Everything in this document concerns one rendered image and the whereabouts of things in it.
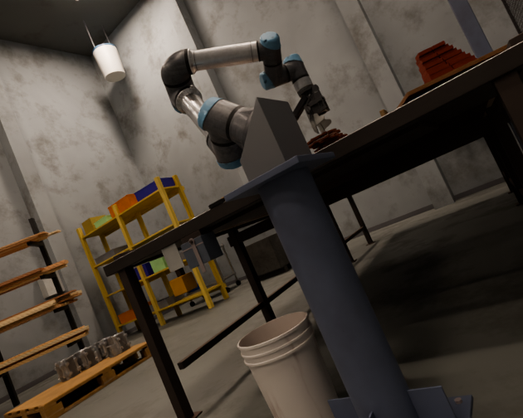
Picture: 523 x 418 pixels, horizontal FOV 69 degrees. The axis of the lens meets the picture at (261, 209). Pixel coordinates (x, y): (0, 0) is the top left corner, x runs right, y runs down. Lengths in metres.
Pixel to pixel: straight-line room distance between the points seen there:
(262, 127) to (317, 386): 0.93
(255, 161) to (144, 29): 9.22
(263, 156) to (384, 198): 6.01
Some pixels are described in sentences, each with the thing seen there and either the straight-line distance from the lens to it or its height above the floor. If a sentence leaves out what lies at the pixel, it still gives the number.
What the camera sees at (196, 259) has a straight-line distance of 1.74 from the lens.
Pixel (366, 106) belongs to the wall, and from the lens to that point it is 7.07.
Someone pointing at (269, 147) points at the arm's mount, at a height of 0.94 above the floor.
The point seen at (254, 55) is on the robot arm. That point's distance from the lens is 1.56.
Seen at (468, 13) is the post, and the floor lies 1.58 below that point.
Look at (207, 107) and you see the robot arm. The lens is 1.26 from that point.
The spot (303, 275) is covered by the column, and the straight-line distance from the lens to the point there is 1.12.
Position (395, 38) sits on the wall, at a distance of 7.12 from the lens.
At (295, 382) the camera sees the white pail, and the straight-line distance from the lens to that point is 1.48.
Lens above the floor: 0.71
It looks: 4 degrees up
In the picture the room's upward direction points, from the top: 24 degrees counter-clockwise
